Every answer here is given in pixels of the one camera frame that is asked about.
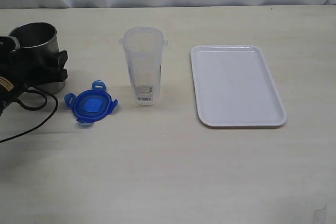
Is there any white rectangular tray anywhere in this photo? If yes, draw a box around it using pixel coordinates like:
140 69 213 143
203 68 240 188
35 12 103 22
190 45 288 128

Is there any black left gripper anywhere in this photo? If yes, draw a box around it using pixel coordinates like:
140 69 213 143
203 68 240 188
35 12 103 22
1 36 68 109

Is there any stainless steel tumbler cup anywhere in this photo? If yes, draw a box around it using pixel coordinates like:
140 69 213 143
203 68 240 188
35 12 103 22
9 22 65 94

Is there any tall clear plastic container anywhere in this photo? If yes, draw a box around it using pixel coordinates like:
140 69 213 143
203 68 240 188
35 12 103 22
119 27 167 106

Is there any blue plastic container lid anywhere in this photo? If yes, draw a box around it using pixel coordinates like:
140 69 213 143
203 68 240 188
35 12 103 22
64 80 119 125

